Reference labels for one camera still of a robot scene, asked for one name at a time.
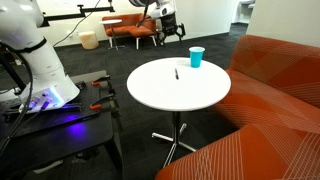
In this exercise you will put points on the small round white side table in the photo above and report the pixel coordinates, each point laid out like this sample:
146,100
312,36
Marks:
110,22

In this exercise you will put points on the beige round stool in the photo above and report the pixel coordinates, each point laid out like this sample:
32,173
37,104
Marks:
88,40

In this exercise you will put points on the light blue plastic cup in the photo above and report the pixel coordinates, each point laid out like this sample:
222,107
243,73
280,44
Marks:
196,58

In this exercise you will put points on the orange patterned corner sofa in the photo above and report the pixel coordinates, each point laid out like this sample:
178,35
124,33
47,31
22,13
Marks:
266,100

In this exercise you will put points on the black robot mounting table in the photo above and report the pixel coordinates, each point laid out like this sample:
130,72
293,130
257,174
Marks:
50,140

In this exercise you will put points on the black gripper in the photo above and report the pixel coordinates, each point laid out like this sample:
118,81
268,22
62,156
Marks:
168,25

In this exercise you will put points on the small orange lounge sofa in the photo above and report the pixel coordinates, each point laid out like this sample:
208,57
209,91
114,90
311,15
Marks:
130,28

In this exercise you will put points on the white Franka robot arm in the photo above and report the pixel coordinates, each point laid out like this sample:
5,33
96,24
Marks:
43,66

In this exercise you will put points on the black pen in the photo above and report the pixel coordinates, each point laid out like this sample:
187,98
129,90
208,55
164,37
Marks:
176,74

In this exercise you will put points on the black orange bar clamp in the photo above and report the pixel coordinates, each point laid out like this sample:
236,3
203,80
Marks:
95,107
96,83

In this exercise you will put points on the chrome table pedestal base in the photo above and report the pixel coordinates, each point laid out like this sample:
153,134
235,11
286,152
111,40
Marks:
176,126

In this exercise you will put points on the black stand pole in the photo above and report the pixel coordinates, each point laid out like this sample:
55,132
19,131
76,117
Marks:
10,71

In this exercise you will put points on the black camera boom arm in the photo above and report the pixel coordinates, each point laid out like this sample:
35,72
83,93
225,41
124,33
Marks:
66,16

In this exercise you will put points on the white wall outlet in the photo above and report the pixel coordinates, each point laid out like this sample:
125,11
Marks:
73,33

